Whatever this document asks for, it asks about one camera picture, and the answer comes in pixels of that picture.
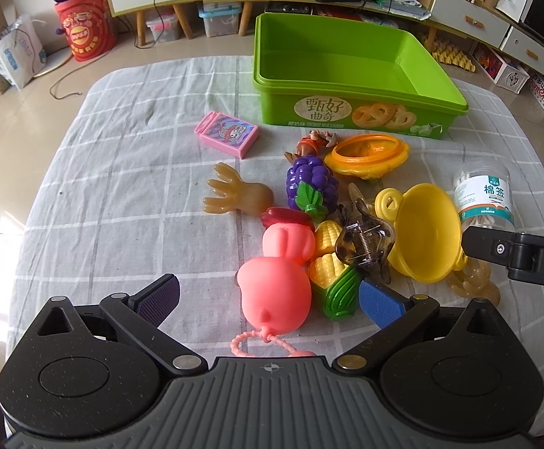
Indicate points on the white paper shopping bag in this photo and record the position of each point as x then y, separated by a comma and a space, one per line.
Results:
22, 55

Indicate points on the pink card box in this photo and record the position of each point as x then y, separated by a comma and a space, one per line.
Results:
227, 134

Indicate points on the white red toy box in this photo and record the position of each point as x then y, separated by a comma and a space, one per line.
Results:
502, 71

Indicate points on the clear cotton swab jar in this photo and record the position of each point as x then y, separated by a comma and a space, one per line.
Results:
482, 195

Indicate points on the yellow egg tray stack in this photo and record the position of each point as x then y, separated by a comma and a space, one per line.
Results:
446, 52

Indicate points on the yellow plastic funnel toy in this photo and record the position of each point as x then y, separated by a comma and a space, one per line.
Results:
427, 232

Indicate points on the yellow green toy corn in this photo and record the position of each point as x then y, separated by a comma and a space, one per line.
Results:
334, 284

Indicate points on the brown hair claw clip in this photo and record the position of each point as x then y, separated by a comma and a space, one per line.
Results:
365, 242

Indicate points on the pink toy pig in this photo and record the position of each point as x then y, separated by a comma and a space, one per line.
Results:
276, 291

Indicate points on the clear storage bin blue lid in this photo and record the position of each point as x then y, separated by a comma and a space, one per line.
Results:
220, 18

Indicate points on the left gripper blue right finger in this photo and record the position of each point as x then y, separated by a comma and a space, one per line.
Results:
381, 304

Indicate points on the grey checked tablecloth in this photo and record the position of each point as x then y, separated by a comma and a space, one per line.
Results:
121, 204

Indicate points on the small brown figurine toy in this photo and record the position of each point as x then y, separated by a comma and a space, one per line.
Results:
312, 143

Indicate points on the purple toy grapes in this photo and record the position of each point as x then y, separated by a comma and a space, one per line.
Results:
311, 188

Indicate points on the red cartoon bucket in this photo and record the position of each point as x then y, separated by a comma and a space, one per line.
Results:
88, 27

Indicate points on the green plastic cookie box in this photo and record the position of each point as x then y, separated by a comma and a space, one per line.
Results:
327, 72

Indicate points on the orange plastic lid toy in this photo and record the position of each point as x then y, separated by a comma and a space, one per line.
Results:
368, 156

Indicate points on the amber rubber hand toy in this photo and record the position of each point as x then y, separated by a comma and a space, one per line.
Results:
231, 193

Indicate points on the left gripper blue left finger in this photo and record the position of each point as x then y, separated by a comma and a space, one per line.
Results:
158, 300

